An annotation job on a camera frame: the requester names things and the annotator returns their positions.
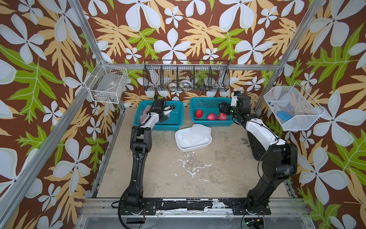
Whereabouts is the red apple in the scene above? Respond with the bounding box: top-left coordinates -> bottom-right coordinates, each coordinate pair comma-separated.
207,113 -> 216,121
194,109 -> 204,119

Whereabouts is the black case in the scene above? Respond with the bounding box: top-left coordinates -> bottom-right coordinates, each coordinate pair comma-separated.
248,132 -> 269,161

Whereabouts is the silver object in wire basket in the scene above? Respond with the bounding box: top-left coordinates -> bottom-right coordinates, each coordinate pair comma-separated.
180,80 -> 193,89

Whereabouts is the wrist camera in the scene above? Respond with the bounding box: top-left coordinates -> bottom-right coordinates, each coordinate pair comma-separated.
152,99 -> 166,113
231,91 -> 241,107

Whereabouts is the right teal plastic basket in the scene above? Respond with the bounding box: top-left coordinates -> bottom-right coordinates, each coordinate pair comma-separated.
190,97 -> 234,127

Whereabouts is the tape roll in wire basket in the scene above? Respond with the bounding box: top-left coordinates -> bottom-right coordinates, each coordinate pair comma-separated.
167,82 -> 177,90

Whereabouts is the blue object in basket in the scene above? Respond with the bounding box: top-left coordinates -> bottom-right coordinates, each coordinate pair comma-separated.
277,111 -> 293,122

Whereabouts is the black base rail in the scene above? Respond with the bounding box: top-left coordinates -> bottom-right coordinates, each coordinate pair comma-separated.
118,197 -> 272,216

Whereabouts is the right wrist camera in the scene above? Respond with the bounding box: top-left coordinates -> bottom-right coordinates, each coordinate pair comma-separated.
231,91 -> 241,107

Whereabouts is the white wire basket left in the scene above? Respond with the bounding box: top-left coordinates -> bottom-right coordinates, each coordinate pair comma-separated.
85,61 -> 129,104

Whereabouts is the left teal plastic basket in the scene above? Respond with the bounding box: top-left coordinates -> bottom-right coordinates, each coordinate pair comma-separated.
133,100 -> 184,131

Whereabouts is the white wire basket right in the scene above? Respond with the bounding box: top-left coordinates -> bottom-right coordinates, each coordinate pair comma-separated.
264,83 -> 326,131

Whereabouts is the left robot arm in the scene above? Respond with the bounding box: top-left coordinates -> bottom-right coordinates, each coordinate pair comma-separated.
118,106 -> 175,214

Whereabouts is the white foam net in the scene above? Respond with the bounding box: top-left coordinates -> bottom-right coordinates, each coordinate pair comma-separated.
192,124 -> 212,138
183,131 -> 204,147

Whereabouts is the white plastic tub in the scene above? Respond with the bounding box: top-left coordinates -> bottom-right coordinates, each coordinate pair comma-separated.
175,127 -> 212,152

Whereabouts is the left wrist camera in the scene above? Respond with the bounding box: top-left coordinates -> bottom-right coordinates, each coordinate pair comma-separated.
152,99 -> 166,113

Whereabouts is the white wire basket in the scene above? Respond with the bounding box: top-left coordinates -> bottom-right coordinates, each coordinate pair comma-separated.
85,61 -> 129,104
264,83 -> 326,131

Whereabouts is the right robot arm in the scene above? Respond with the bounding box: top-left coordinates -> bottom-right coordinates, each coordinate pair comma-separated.
218,93 -> 298,215

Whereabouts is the teal plastic basket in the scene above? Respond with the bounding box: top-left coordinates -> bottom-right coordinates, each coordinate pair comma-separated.
190,97 -> 234,127
133,100 -> 184,131

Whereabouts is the black wire wall basket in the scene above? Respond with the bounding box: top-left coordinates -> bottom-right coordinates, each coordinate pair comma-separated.
142,60 -> 231,92

